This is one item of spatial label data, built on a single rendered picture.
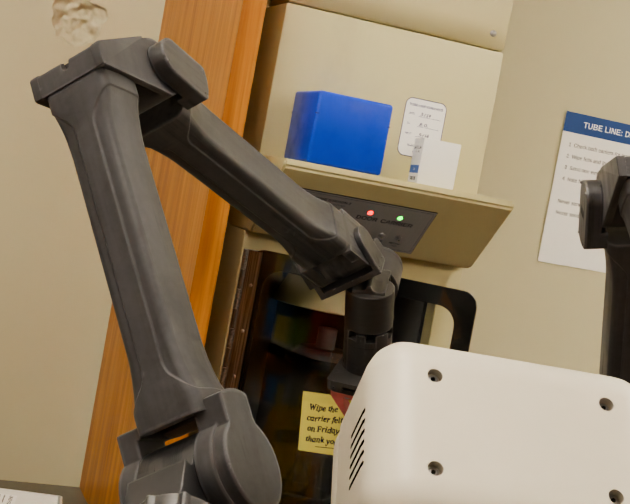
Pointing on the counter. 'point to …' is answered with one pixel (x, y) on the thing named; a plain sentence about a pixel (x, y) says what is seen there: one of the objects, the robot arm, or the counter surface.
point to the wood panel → (179, 214)
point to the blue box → (338, 131)
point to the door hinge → (235, 308)
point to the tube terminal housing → (323, 38)
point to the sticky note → (319, 423)
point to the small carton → (434, 163)
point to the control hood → (439, 197)
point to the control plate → (383, 219)
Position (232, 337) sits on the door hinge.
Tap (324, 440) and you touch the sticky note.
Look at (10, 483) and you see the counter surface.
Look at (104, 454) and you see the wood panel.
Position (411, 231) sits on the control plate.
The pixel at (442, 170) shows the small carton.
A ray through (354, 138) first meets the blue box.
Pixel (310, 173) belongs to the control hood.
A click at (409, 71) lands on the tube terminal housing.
